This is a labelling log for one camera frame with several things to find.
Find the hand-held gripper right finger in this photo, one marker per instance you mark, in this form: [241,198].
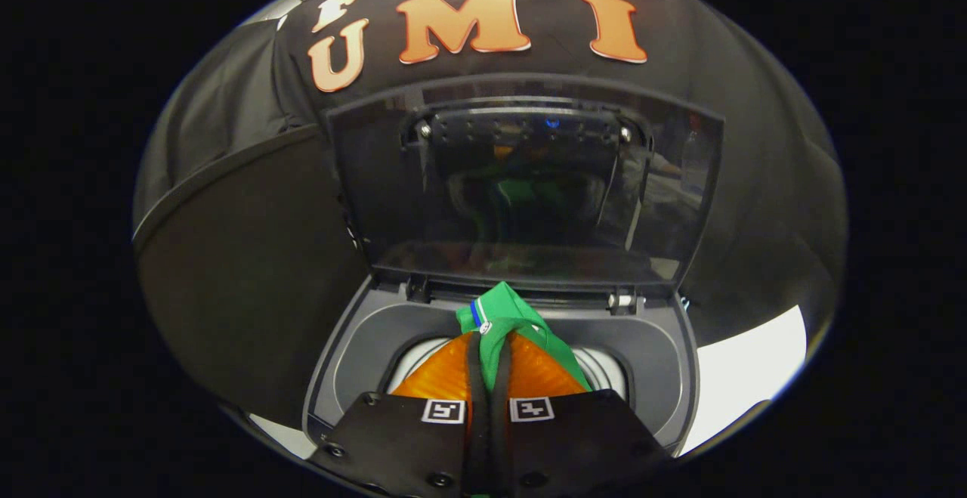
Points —
[502,385]

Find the dark washing machine lid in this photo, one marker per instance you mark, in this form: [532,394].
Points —
[529,218]

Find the black backdrop cloth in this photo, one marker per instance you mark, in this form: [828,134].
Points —
[755,180]

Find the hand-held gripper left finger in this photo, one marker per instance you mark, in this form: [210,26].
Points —
[474,385]

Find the green polo shirt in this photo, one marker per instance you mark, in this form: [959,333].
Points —
[506,309]

